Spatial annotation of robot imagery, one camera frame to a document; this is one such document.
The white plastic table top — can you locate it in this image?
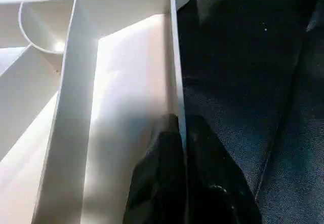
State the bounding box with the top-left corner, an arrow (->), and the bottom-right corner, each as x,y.
0,0 -> 197,224

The black mat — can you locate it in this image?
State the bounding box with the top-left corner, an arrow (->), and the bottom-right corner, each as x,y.
175,0 -> 324,224

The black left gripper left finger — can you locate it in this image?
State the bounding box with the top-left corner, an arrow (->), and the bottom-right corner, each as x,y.
123,114 -> 188,224

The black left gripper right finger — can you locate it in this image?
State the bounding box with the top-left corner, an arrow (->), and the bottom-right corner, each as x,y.
184,114 -> 263,224

